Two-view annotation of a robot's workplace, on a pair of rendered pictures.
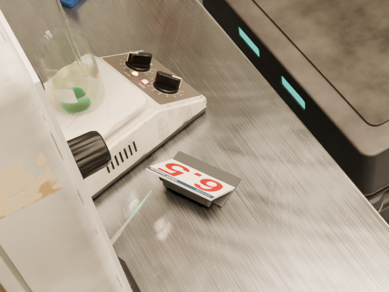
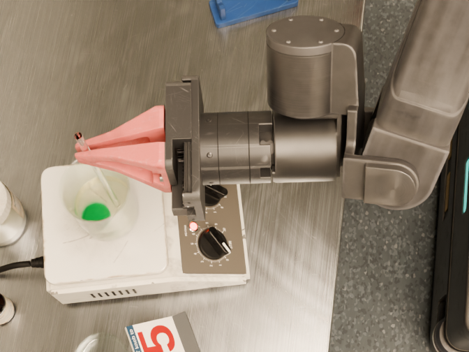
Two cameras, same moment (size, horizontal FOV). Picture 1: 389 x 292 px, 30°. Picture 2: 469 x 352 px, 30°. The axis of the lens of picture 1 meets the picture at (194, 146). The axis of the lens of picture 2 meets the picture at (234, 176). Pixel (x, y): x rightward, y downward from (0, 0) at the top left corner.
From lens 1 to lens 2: 0.50 m
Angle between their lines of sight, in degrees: 24
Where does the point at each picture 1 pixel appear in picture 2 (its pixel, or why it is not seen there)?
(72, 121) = (79, 237)
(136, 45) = not seen: hidden behind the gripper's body
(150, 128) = (160, 286)
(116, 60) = not seen: hidden behind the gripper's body
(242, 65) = (327, 253)
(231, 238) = not seen: outside the picture
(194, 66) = (278, 214)
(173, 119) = (195, 285)
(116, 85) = (151, 225)
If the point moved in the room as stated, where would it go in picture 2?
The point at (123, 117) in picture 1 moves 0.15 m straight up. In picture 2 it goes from (127, 274) to (99, 235)
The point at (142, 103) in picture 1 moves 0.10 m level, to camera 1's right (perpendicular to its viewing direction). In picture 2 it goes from (157, 270) to (250, 316)
